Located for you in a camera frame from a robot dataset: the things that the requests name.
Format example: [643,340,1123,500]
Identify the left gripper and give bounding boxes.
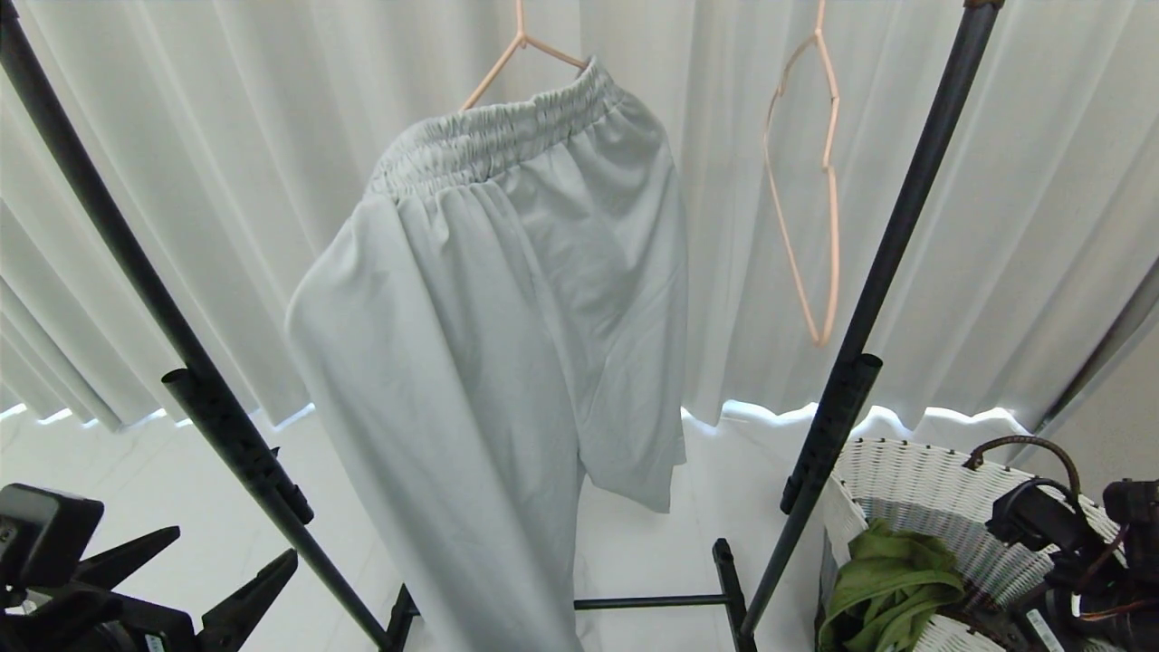
[0,525,300,652]

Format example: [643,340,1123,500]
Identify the pale grey shorts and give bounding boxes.
[285,56,689,652]

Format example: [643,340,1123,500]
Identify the pink clothes hanger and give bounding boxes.
[763,0,841,348]
[460,0,589,111]

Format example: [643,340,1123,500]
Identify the green long-sleeved shirt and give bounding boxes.
[818,519,968,651]

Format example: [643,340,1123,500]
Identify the black clothes rack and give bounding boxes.
[0,0,1004,652]

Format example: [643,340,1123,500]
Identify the white laundry basket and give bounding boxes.
[815,435,1128,652]

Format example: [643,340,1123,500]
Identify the white curtain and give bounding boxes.
[0,0,1159,434]

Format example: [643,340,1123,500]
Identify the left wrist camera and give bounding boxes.
[0,483,106,594]

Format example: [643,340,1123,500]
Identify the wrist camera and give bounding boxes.
[985,478,1101,558]
[0,483,106,594]

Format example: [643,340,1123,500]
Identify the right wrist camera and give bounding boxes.
[985,478,1101,558]

